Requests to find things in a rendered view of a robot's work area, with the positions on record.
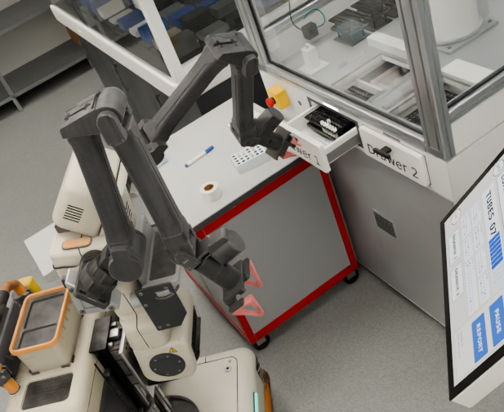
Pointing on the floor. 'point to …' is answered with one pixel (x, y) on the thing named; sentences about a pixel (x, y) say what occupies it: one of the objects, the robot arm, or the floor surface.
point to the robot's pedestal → (40, 243)
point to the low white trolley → (260, 221)
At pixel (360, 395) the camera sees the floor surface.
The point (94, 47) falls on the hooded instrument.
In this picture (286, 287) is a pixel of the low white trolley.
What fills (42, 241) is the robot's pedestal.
